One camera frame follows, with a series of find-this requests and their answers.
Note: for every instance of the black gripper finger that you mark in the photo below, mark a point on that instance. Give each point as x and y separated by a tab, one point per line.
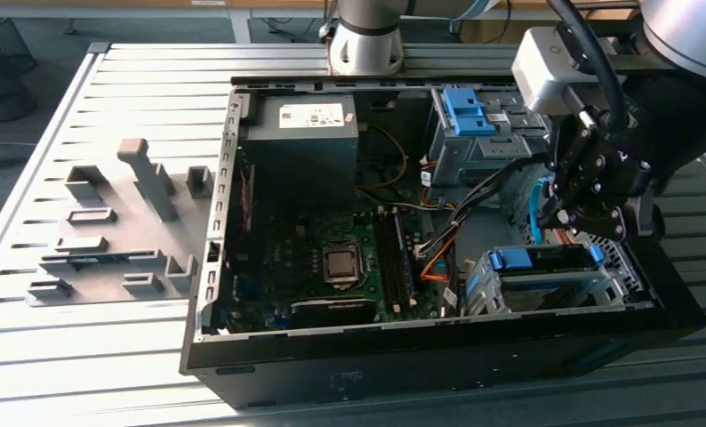
574	147
617	220

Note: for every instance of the hard disk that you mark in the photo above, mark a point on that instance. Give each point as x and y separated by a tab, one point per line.
513	259

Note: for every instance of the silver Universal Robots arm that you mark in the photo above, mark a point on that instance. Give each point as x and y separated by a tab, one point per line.
365	49

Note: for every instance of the silver disk bay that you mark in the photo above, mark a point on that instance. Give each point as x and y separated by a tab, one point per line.
554	278

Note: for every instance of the grey metal drive cage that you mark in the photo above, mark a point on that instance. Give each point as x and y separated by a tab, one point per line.
489	155

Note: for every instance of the blue drive latch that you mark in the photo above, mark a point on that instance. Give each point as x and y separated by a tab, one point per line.
467	120

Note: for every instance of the black RAM stick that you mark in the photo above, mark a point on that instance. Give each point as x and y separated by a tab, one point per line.
405	258

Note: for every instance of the grey power supply unit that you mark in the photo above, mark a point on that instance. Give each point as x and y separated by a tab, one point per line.
305	147

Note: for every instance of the silver CPU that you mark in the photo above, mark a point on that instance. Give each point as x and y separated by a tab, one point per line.
342	262

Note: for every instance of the CPU socket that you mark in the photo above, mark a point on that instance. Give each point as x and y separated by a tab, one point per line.
343	284

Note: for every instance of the black open PC case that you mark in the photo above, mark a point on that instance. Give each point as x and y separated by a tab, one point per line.
387	369

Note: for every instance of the black graphics card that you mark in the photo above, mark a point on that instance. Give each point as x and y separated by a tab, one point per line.
334	311

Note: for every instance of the green motherboard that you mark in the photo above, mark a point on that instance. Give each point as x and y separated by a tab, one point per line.
281	267

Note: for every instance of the grey parts rack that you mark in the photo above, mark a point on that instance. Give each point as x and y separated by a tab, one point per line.
127	222

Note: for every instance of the slim dark RAM stick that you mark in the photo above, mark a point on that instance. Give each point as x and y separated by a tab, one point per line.
98	259

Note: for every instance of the black mesh wastebasket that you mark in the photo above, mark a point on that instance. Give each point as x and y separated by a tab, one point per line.
3	66

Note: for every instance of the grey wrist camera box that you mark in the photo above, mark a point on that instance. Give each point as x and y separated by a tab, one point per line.
542	66

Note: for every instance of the wooden desk white frame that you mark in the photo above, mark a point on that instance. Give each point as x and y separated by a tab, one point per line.
239	26

